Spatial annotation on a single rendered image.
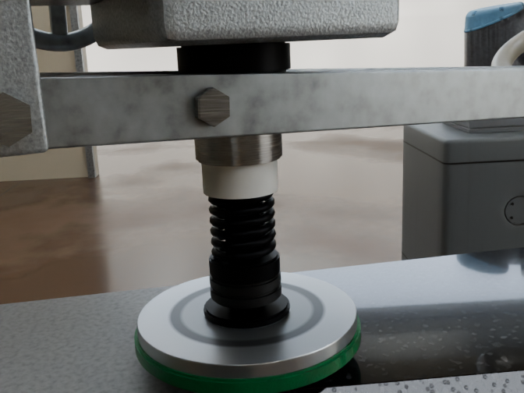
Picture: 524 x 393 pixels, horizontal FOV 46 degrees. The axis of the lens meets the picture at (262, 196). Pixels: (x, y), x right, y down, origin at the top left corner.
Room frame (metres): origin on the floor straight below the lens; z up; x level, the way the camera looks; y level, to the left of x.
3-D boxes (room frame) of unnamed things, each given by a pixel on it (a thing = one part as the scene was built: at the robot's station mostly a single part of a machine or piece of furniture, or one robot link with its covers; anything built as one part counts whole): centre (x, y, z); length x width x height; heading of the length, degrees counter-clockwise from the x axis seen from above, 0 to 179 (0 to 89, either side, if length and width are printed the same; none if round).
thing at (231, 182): (0.56, 0.02, 0.99); 0.07 x 0.07 x 0.04
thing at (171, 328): (0.56, 0.02, 0.84); 0.21 x 0.21 x 0.01
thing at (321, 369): (0.56, 0.02, 0.84); 0.22 x 0.22 x 0.04
